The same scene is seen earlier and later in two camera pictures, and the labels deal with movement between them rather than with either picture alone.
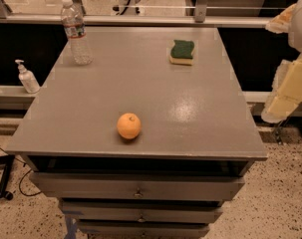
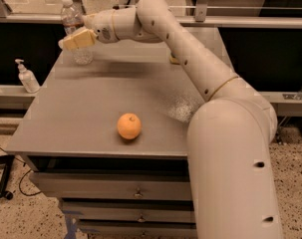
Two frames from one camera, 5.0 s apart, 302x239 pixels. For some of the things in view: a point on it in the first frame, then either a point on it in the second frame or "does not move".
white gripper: (300, 27) to (102, 26)
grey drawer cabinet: (146, 141) does not move
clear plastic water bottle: (74, 27) does not move
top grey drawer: (138, 185) does not move
